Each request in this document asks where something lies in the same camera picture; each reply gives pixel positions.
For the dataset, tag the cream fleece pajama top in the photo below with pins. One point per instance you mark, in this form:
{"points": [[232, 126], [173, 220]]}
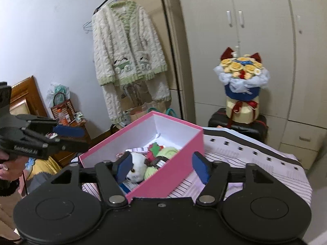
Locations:
{"points": [[122, 46]]}

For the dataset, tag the wooden bed headboard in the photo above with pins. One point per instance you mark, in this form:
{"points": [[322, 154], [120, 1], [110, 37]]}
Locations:
{"points": [[30, 94]]}

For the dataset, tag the beige wardrobe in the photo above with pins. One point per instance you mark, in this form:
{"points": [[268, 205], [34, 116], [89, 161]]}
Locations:
{"points": [[268, 30]]}

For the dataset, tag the blue tissue packet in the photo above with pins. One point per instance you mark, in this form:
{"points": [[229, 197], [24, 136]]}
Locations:
{"points": [[127, 186]]}

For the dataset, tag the woven basket bag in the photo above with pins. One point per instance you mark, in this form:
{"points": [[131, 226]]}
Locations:
{"points": [[65, 108]]}

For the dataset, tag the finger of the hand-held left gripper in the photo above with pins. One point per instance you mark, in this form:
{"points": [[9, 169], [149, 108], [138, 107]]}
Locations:
{"points": [[70, 132], [75, 146]]}

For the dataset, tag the small white packet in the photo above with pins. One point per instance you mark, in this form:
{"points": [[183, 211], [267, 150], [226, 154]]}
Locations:
{"points": [[139, 150]]}

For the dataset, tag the mint patterned plastic bag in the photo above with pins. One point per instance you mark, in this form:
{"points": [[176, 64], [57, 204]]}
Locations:
{"points": [[57, 89]]}

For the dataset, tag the black suitcase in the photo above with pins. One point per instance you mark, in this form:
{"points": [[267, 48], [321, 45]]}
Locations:
{"points": [[255, 130]]}

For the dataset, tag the yellow printed blanket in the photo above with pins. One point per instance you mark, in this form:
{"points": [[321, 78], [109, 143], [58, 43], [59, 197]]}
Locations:
{"points": [[48, 168]]}

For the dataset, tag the orange drink bottle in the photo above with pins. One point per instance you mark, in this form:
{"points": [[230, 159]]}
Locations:
{"points": [[62, 118]]}

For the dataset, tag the striped bed sheet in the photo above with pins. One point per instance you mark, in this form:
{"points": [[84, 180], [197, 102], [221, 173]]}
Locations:
{"points": [[255, 166]]}

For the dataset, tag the brown paper bag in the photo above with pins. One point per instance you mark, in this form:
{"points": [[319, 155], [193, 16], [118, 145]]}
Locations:
{"points": [[143, 112]]}

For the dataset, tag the green yarn ball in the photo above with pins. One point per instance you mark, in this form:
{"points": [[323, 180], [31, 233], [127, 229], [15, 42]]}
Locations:
{"points": [[167, 153]]}

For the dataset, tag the pink cardboard box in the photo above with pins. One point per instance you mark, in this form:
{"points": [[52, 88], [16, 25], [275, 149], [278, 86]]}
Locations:
{"points": [[166, 178]]}

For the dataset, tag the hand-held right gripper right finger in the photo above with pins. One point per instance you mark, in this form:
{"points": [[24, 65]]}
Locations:
{"points": [[200, 168]]}

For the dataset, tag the person's left hand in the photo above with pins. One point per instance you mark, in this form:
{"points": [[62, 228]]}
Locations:
{"points": [[10, 168]]}

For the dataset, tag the yellow flower bouquet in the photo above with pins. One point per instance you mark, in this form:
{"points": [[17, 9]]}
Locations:
{"points": [[240, 69]]}

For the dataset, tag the cream round gift box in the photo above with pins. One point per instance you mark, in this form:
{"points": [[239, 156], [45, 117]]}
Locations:
{"points": [[242, 112]]}

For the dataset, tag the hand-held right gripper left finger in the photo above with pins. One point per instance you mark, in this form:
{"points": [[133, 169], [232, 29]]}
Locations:
{"points": [[125, 168]]}

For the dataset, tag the wooden nightstand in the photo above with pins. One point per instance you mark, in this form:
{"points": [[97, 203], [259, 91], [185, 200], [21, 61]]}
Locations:
{"points": [[69, 155]]}

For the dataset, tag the white plush toy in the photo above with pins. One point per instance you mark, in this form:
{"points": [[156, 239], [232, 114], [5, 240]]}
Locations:
{"points": [[138, 166]]}

